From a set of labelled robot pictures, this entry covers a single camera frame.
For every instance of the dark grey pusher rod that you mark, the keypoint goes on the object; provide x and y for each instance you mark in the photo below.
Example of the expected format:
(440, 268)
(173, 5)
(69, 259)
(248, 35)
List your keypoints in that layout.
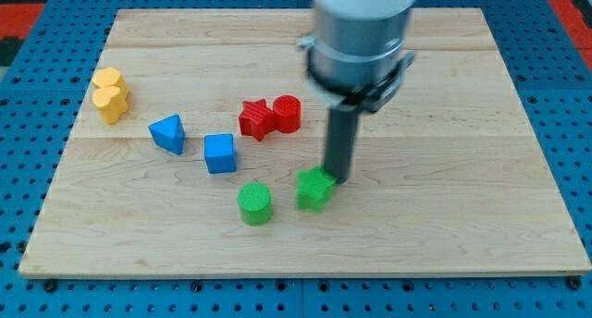
(342, 124)

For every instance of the green star block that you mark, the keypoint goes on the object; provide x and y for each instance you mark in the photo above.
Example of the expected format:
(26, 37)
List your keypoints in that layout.
(315, 187)

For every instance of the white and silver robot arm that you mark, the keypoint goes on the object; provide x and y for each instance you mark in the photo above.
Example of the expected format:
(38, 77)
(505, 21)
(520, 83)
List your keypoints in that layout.
(354, 65)

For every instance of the red cylinder block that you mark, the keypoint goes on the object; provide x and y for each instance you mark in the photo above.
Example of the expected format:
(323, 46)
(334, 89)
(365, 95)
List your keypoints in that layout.
(287, 110)

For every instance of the red star block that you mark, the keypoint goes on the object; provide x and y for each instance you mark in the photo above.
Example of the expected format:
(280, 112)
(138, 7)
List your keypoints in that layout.
(256, 119)

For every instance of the green cylinder block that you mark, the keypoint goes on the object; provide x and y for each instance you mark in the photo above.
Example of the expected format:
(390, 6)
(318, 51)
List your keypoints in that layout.
(255, 203)

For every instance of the blue cube block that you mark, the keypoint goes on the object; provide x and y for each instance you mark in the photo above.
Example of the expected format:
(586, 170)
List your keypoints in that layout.
(220, 153)

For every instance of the light wooden board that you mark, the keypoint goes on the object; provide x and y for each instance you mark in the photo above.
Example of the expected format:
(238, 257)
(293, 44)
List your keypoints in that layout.
(448, 179)

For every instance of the blue triangle block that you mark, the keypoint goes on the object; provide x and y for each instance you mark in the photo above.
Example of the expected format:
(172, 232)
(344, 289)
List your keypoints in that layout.
(169, 134)

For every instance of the yellow heart block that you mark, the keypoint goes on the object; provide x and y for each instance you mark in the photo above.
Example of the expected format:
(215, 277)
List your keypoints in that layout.
(111, 102)

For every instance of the yellow hexagon block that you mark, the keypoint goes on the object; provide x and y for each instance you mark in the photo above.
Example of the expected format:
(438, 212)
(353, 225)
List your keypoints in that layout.
(109, 76)

